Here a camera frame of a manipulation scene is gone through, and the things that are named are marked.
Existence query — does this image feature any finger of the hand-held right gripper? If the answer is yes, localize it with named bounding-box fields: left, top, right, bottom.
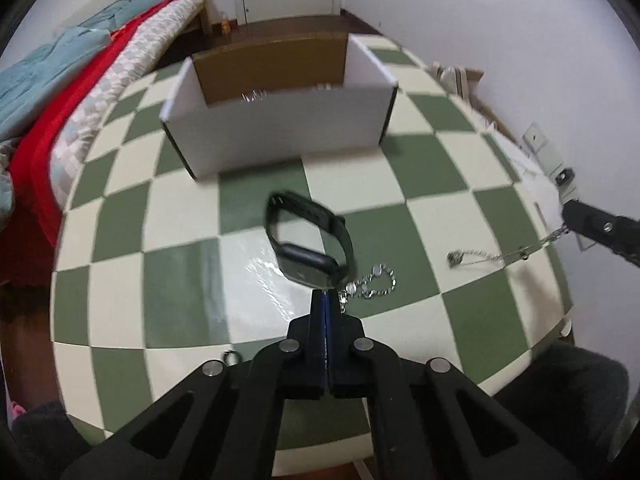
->
left=561, top=199, right=640, bottom=268

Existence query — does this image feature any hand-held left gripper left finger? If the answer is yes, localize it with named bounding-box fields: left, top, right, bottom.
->
left=60, top=290, right=329, bottom=480

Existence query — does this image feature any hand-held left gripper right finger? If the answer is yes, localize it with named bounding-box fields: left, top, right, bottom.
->
left=325, top=290, right=598, bottom=480

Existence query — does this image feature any black smartwatch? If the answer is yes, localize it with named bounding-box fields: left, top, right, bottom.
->
left=263, top=190, right=356, bottom=291

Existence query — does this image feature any silver pendant necklace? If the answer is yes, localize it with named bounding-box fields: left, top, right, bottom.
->
left=446, top=225, right=571, bottom=271

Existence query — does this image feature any white cardboard box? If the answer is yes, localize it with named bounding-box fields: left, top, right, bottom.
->
left=159, top=32, right=400, bottom=181

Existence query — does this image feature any green checkered tablecloth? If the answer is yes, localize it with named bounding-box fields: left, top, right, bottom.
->
left=50, top=32, right=576, bottom=464

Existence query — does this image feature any person's right leg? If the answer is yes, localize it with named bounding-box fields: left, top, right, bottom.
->
left=492, top=342, right=632, bottom=480

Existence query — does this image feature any person's leg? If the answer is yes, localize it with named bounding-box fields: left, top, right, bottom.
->
left=9, top=400, right=97, bottom=480
left=492, top=342, right=632, bottom=480

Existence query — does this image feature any person's left leg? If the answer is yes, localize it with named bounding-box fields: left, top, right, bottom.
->
left=9, top=400, right=97, bottom=480

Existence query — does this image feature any grey patterned quilt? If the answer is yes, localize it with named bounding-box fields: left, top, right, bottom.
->
left=47, top=0, right=207, bottom=211

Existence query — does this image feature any teal blanket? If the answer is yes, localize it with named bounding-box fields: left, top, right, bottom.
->
left=0, top=0, right=217, bottom=142

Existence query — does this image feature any silver beaded bracelet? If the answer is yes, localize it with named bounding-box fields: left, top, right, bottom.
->
left=337, top=265, right=399, bottom=314

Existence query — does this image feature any wall socket plate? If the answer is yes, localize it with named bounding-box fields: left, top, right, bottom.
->
left=522, top=122, right=547, bottom=151

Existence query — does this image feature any wooden bed frame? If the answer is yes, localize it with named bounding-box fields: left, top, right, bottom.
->
left=176, top=0, right=213, bottom=38

